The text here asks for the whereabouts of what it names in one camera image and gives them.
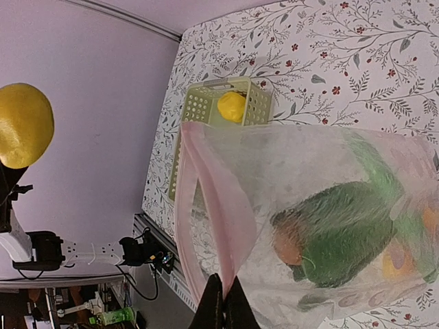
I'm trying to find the floral patterned table mat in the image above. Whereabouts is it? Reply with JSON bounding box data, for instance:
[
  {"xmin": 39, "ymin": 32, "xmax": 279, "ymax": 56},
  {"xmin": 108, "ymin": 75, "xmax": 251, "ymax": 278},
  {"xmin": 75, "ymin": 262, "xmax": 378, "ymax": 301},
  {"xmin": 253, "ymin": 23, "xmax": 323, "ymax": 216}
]
[{"xmin": 142, "ymin": 1, "xmax": 438, "ymax": 328}]

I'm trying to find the left aluminium frame post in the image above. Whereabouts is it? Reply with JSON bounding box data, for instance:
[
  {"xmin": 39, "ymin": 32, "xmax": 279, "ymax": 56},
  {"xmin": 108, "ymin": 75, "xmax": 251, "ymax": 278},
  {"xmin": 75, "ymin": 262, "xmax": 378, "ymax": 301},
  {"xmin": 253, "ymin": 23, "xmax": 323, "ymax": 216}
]
[{"xmin": 64, "ymin": 0, "xmax": 182, "ymax": 43}]

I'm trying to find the yellow lemon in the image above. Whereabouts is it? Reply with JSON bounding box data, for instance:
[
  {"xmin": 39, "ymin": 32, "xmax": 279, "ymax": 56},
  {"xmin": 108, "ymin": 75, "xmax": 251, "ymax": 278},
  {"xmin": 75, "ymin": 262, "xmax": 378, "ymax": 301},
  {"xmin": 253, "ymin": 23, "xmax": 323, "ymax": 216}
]
[{"xmin": 217, "ymin": 92, "xmax": 246, "ymax": 123}]

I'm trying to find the orange yellow mango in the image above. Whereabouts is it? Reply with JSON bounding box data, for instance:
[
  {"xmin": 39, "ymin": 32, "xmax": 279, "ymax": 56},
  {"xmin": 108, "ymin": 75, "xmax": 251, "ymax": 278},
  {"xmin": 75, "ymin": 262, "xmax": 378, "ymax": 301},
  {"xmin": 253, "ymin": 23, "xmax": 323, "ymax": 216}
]
[{"xmin": 382, "ymin": 206, "xmax": 438, "ymax": 283}]

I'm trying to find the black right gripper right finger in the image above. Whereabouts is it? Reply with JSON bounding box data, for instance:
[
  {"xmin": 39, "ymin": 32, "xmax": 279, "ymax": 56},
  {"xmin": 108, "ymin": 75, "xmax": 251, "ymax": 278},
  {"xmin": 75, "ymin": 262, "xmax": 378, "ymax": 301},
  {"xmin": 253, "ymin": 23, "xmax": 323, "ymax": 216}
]
[{"xmin": 223, "ymin": 277, "xmax": 261, "ymax": 329}]

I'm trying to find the clear zip top bag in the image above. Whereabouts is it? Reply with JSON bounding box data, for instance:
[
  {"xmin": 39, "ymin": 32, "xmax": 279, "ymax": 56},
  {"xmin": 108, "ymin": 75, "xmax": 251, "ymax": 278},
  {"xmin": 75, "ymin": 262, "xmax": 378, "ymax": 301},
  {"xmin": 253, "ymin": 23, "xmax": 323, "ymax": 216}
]
[{"xmin": 174, "ymin": 122, "xmax": 438, "ymax": 328}]

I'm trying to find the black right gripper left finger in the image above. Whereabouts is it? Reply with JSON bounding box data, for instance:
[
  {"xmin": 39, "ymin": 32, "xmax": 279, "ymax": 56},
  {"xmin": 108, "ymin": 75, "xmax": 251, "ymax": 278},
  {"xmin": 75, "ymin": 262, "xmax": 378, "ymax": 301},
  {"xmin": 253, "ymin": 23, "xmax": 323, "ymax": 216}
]
[{"xmin": 190, "ymin": 274, "xmax": 224, "ymax": 329}]

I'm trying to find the green white bok choy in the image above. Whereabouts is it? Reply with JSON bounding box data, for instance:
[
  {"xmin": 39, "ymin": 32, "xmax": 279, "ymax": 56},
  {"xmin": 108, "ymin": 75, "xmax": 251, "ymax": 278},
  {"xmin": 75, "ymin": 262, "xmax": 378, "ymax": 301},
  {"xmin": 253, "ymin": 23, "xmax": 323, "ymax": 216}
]
[{"xmin": 270, "ymin": 182, "xmax": 394, "ymax": 288}]

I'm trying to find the aluminium front rail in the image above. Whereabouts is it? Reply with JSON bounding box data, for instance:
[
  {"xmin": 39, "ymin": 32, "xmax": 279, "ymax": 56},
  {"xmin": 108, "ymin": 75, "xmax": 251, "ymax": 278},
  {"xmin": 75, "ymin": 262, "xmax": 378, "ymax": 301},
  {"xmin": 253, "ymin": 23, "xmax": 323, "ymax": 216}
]
[{"xmin": 133, "ymin": 212, "xmax": 197, "ymax": 312}]

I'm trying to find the brown shiitake mushroom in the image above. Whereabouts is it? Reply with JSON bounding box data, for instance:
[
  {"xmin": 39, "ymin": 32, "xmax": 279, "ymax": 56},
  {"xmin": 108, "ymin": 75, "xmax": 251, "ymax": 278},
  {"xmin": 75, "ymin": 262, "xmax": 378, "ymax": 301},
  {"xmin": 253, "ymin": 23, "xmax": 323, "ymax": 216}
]
[{"xmin": 272, "ymin": 224, "xmax": 302, "ymax": 266}]

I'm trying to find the pale green plastic basket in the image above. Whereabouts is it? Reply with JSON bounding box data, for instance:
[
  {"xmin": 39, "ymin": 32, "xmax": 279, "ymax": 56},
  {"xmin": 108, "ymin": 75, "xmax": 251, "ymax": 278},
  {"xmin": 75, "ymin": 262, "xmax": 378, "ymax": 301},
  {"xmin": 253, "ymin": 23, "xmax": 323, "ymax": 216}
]
[{"xmin": 167, "ymin": 77, "xmax": 274, "ymax": 203}]

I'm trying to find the light green cucumber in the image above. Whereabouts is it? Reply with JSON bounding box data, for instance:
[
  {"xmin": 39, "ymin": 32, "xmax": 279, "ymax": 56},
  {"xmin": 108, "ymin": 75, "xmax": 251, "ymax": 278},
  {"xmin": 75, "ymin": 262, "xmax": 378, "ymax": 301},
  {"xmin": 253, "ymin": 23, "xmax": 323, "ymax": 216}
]
[{"xmin": 346, "ymin": 132, "xmax": 439, "ymax": 282}]

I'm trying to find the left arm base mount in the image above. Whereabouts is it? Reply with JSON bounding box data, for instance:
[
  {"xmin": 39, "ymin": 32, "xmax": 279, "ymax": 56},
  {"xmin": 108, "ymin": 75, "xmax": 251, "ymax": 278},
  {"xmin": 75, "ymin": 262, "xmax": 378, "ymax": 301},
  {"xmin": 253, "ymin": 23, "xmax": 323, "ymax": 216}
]
[{"xmin": 119, "ymin": 227, "xmax": 175, "ymax": 274}]

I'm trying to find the yellow green pear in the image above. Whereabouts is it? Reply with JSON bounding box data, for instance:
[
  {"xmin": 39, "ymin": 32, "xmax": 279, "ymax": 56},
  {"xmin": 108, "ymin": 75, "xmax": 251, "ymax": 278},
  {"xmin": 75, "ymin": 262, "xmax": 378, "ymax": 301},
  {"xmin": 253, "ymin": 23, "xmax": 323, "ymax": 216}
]
[{"xmin": 1, "ymin": 83, "xmax": 54, "ymax": 169}]

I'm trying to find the green bottle in background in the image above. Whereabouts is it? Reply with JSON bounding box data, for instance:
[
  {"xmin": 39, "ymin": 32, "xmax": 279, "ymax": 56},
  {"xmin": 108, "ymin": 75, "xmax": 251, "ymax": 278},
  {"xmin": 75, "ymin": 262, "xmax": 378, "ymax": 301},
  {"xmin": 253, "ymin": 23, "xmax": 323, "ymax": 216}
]
[{"xmin": 88, "ymin": 307, "xmax": 135, "ymax": 326}]

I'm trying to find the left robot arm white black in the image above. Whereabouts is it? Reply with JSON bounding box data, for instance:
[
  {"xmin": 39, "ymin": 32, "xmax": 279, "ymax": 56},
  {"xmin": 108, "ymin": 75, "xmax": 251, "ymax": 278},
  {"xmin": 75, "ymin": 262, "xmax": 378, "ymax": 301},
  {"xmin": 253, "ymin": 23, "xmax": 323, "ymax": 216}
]
[{"xmin": 1, "ymin": 165, "xmax": 140, "ymax": 271}]

